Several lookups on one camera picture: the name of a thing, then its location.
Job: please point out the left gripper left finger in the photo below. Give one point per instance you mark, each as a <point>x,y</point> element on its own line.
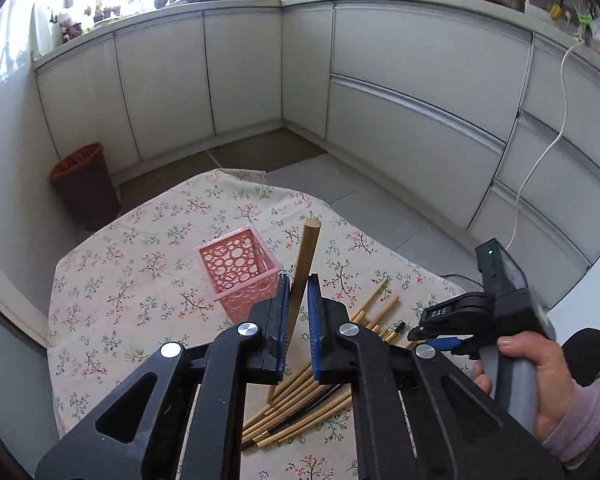
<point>267,364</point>

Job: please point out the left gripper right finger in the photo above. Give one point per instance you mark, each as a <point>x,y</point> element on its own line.
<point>329,358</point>

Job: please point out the bamboo chopstick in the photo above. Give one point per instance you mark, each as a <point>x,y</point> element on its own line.
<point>310,420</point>
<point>310,233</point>
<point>307,393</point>
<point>298,375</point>

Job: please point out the pink sleeve forearm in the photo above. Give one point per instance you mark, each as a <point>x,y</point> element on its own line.
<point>573,440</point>

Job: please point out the pink perforated plastic basket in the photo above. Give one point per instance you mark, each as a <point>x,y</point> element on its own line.
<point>241,271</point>

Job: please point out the bamboo chopstick on table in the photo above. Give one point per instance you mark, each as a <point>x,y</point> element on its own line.
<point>298,375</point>
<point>307,393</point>
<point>310,420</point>

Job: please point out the black gold-banded chopstick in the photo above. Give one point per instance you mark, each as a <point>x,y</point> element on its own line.
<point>315,404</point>

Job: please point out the floral tablecloth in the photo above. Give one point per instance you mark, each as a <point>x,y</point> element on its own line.
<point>138,283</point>

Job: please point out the dark floor mat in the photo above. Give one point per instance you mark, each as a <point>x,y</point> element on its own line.
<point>266,152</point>

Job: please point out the brown waste bin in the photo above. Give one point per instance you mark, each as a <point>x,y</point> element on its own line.
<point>83,183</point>

